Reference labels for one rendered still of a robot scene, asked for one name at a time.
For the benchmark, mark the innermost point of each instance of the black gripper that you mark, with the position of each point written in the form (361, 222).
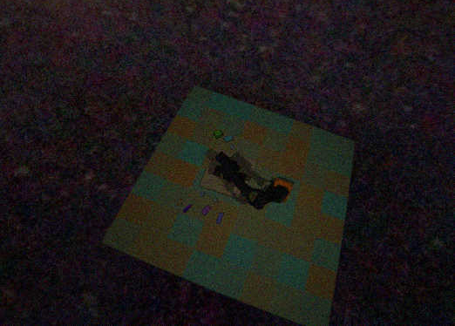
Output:
(217, 172)

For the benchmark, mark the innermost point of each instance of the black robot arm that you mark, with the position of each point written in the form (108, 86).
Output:
(230, 168)

